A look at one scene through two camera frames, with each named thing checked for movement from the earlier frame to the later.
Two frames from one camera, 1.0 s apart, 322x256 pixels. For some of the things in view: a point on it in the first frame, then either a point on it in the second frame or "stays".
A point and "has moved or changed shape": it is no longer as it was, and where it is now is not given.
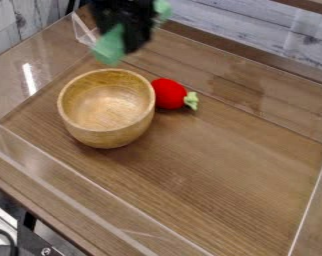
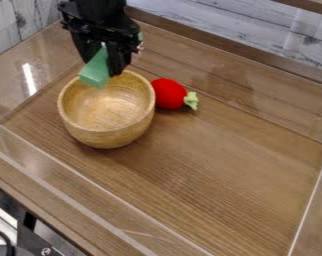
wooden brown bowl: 106,106 stays
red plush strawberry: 170,95 stays
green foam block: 109,47 has moved or changed shape
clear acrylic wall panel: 38,185 stays
